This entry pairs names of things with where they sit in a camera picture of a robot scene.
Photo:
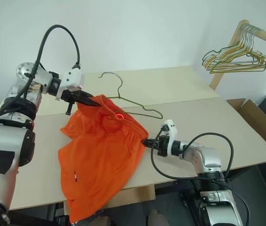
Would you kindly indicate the wooden clothes rack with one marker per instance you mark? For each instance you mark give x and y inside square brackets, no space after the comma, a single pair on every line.
[216,81]

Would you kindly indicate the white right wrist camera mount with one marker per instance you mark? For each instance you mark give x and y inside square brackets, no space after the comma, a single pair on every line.
[171,127]

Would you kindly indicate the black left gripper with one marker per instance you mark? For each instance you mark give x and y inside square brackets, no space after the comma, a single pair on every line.
[70,95]

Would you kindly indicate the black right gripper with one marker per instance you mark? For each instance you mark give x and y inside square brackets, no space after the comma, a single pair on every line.
[162,144]

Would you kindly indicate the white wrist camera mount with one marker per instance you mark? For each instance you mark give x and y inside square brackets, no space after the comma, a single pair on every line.
[72,76]
[171,127]

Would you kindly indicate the orange cloth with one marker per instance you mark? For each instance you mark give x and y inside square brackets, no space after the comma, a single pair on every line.
[99,160]

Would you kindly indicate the brown rounded shoe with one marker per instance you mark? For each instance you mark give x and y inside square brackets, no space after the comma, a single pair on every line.
[102,221]
[157,219]

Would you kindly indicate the open cardboard box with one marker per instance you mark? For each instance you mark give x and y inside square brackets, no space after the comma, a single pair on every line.
[264,127]

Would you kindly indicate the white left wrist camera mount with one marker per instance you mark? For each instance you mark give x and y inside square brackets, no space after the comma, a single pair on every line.
[72,76]

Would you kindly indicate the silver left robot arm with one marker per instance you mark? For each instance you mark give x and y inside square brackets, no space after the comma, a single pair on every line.
[3,150]

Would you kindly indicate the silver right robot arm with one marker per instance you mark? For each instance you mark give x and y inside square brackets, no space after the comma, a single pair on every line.
[208,155]

